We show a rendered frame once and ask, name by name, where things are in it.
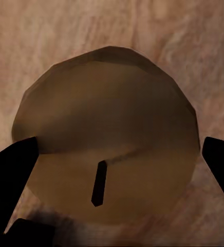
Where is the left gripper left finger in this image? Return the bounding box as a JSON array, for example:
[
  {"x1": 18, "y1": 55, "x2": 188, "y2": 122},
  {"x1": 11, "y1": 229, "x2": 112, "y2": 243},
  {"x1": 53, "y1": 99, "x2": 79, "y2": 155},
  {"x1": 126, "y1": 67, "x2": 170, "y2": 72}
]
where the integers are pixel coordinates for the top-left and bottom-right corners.
[{"x1": 0, "y1": 137, "x2": 39, "y2": 242}]

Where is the pillar candle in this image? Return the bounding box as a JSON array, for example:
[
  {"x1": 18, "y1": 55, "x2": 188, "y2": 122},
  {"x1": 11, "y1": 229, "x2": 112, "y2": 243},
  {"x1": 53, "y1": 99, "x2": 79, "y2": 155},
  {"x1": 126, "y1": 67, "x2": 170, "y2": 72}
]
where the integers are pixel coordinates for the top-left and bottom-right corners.
[{"x1": 11, "y1": 46, "x2": 201, "y2": 225}]

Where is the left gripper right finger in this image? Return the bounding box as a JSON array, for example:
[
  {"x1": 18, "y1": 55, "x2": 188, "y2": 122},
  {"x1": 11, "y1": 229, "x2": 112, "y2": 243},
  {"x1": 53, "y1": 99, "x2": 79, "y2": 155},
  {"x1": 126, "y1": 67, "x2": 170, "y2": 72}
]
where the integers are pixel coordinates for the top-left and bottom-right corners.
[{"x1": 202, "y1": 136, "x2": 224, "y2": 192}]

